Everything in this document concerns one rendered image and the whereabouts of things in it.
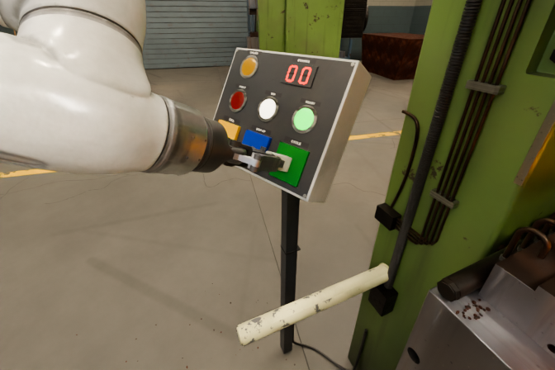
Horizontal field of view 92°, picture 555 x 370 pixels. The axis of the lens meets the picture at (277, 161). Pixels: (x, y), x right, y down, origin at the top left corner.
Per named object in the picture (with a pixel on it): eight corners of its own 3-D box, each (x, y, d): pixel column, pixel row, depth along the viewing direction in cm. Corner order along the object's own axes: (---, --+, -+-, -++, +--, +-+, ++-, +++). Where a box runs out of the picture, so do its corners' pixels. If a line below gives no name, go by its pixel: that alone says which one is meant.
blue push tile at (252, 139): (258, 170, 58) (269, 137, 58) (235, 159, 62) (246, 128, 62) (263, 171, 59) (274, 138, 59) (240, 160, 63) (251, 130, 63)
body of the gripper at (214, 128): (163, 158, 38) (214, 166, 45) (198, 180, 33) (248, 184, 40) (179, 107, 37) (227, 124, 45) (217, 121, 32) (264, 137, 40)
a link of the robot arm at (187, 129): (154, 184, 28) (200, 187, 33) (180, 101, 27) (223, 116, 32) (119, 158, 34) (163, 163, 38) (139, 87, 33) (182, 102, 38)
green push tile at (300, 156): (296, 187, 53) (308, 151, 52) (268, 174, 57) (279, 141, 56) (301, 188, 54) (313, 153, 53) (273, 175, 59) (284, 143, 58)
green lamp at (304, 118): (301, 134, 52) (303, 113, 50) (291, 126, 56) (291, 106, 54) (315, 131, 53) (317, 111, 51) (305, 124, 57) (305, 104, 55)
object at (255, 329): (243, 353, 61) (241, 340, 59) (236, 331, 66) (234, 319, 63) (391, 285, 77) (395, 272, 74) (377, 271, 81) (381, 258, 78)
